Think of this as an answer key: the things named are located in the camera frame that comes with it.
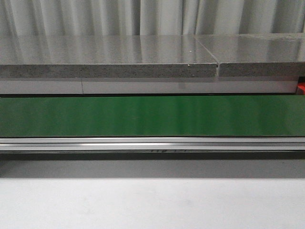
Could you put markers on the grey curtain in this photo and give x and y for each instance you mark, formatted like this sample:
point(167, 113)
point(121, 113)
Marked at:
point(150, 17)

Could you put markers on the red object at right edge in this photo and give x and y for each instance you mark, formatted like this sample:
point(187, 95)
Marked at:
point(300, 89)

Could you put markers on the grey stone slab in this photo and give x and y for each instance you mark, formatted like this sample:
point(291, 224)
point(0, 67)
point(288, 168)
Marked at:
point(257, 55)
point(165, 56)

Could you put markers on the grey stone slab left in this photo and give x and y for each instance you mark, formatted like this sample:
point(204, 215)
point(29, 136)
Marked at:
point(165, 56)

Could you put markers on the aluminium conveyor side rail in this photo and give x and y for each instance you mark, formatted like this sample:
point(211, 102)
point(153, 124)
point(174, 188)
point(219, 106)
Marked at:
point(152, 143)

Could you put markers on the green conveyor belt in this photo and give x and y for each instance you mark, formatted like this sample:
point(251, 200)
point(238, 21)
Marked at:
point(220, 115)

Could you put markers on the grey stone slab right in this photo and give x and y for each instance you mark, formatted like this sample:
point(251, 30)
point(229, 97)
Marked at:
point(257, 55)

